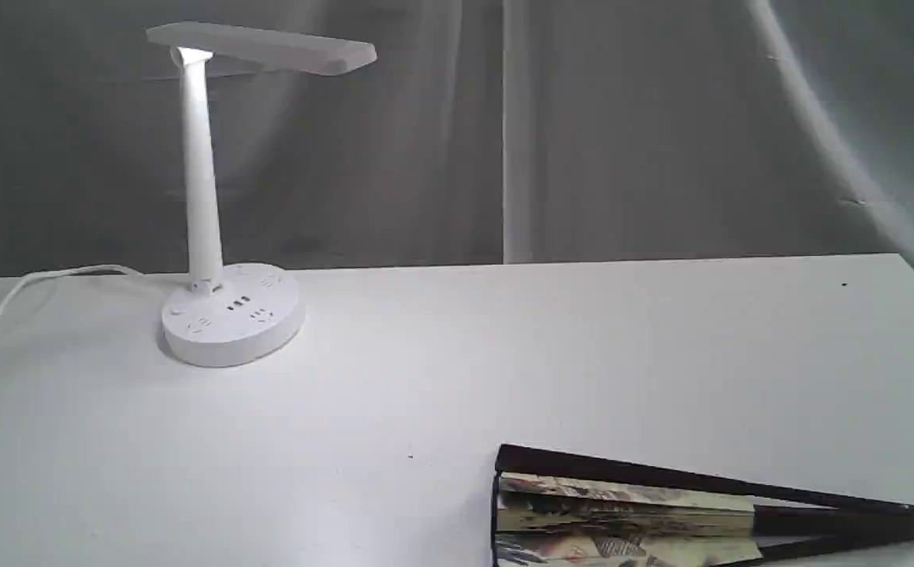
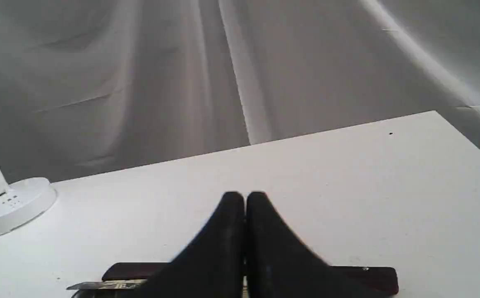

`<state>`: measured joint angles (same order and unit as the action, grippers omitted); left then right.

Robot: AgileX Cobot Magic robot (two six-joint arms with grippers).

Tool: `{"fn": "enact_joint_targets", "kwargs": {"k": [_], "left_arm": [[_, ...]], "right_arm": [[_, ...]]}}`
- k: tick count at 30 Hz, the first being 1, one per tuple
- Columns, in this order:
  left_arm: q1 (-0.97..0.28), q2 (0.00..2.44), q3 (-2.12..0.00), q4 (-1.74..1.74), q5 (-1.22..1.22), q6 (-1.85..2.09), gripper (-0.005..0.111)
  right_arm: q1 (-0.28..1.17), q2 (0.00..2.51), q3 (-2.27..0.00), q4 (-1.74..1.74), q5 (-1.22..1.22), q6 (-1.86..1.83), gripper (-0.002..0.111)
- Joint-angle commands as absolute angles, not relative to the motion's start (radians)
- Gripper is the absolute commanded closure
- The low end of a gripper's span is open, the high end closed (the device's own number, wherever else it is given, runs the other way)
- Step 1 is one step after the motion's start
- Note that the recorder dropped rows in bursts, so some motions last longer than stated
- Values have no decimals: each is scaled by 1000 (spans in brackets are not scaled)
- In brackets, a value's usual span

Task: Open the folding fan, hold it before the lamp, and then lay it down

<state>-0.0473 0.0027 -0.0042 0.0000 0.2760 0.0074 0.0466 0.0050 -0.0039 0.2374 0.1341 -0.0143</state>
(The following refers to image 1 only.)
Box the painted paper folding fan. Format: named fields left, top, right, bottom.
left=490, top=443, right=914, bottom=566

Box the white desk lamp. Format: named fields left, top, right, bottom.
left=145, top=21, right=378, bottom=369

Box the grey backdrop curtain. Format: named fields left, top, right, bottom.
left=0, top=1, right=914, bottom=276

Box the white lamp power cable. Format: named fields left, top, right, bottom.
left=0, top=265, right=147, bottom=372

